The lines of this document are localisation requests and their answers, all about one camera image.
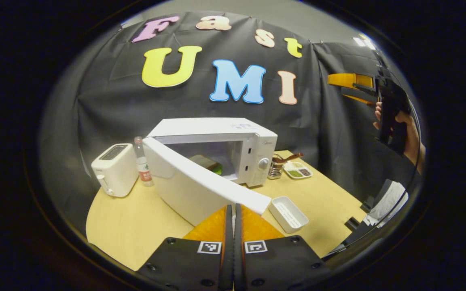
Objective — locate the metal utensil holder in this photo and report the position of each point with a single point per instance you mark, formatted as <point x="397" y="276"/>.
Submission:
<point x="274" y="170"/>

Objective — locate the black chair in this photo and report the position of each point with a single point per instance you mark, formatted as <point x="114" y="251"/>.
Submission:
<point x="354" y="224"/>

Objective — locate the white microwave oven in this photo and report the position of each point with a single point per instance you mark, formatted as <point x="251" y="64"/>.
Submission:
<point x="184" y="186"/>

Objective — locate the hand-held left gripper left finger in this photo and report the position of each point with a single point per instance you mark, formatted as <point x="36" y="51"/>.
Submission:
<point x="228" y="262"/>

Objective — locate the bread and lettuce sandwich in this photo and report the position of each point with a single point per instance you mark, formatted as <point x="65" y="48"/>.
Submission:
<point x="206" y="163"/>

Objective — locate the brown wooden spoon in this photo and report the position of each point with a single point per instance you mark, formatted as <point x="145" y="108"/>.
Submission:
<point x="291" y="157"/>

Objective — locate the white cloth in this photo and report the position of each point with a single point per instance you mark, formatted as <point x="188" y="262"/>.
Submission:
<point x="390" y="202"/>

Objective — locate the white rectangular tray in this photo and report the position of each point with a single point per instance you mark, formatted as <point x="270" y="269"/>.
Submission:
<point x="289" y="214"/>

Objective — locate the small ceiling light panel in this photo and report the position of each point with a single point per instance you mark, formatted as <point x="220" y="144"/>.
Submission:
<point x="363" y="41"/>

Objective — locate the clear bottle with red label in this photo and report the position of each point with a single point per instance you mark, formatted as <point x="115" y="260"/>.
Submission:
<point x="144" y="165"/>

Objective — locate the white divided spice dish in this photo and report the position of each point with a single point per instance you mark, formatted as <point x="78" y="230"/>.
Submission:
<point x="297" y="170"/>

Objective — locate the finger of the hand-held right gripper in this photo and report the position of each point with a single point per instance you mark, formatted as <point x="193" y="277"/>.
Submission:
<point x="350" y="80"/>
<point x="362" y="99"/>

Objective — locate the white toaster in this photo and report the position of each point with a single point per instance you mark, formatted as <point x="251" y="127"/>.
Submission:
<point x="113" y="169"/>

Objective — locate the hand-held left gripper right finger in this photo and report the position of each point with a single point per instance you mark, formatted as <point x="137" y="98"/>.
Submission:
<point x="239" y="262"/>

